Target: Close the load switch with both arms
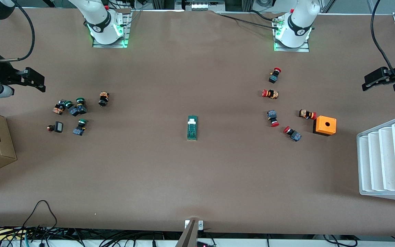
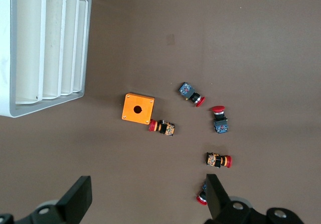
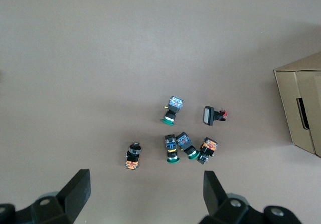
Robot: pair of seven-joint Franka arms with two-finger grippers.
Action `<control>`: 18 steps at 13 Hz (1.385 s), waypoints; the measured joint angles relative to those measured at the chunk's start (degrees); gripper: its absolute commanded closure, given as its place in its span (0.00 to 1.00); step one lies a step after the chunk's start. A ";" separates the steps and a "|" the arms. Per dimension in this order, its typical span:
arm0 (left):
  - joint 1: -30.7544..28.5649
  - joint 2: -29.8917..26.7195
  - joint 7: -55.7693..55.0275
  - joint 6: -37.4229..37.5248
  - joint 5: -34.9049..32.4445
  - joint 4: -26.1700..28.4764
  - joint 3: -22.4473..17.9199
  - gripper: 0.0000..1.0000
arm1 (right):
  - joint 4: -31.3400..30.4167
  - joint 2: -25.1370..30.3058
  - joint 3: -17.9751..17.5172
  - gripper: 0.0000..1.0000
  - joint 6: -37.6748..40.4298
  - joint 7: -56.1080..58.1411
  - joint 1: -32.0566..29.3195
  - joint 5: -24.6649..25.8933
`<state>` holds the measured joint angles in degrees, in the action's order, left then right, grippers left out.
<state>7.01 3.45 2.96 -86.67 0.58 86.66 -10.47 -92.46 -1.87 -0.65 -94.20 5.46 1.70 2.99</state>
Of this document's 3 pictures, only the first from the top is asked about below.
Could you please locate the green terminal block module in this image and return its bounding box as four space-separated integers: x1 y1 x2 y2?
187 115 198 141

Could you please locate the black cable on table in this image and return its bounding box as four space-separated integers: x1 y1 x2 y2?
218 10 282 28

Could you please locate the white power strip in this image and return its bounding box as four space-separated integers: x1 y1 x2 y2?
175 0 226 11

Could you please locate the orange box with hole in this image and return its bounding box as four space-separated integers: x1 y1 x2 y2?
313 116 337 137

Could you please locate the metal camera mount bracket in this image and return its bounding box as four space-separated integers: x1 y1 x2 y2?
175 220 205 247

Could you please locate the black cable tangle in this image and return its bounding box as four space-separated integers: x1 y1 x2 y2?
0 225 184 247

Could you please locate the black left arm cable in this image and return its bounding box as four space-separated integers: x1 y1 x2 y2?
371 0 395 83

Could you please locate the yellow tag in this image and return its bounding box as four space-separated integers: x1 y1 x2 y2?
0 228 25 240

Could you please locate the white slotted tray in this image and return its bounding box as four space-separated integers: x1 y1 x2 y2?
357 114 395 203

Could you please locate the black looped cable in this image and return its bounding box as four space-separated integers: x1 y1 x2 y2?
22 200 58 237

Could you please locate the red emergency button blue block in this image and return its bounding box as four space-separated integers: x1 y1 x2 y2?
269 68 282 84
283 126 302 142
267 110 279 127

